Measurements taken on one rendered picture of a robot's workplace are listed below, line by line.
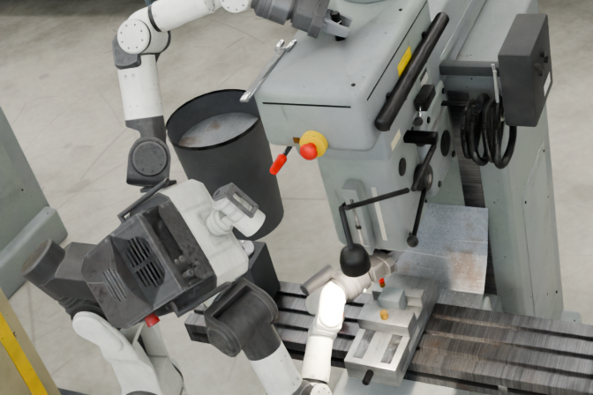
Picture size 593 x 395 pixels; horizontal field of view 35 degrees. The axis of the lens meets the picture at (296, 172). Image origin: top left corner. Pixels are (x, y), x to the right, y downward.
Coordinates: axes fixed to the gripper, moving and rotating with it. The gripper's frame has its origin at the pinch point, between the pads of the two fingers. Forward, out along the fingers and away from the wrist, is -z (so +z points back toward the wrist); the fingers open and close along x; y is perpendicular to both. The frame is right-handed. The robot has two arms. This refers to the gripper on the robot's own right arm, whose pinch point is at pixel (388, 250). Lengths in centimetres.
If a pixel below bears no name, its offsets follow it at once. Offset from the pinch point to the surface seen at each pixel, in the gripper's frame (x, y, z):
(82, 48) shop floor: 448, 122, -115
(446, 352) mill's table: -14.6, 30.9, -1.2
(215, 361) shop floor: 125, 124, 7
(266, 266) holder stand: 42.4, 18.3, 13.8
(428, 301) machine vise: -2.1, 24.9, -8.6
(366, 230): -7.1, -18.2, 10.8
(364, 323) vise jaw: 3.4, 20.8, 10.6
